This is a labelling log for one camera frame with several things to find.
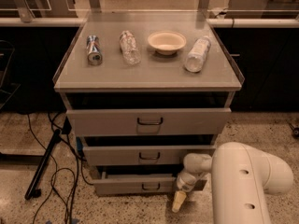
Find grey drawer cabinet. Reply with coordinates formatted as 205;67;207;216
51;10;246;198

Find white labelled plastic bottle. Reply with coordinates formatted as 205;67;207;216
184;36;211;73

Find beige paper bowl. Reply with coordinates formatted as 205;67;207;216
148;31;187;56

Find black bar on floor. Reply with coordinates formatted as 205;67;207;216
24;129;61;200

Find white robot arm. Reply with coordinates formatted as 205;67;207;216
172;142;293;224

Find blue silver soda can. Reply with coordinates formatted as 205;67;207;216
87;35;103;65

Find clear crumpled plastic bottle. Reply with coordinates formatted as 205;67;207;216
120;30;141;65

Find grey bottom drawer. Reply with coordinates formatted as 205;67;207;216
93;172;177;196

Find grey middle drawer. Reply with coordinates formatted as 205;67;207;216
83;146;215;166

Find white horizontal rail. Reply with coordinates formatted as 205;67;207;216
0;18;299;28

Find black wheeled base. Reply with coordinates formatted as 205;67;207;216
288;121;299;138

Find black floor cables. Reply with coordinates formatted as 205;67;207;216
25;111;98;224

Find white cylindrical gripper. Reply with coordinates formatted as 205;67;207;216
172;169;206;213

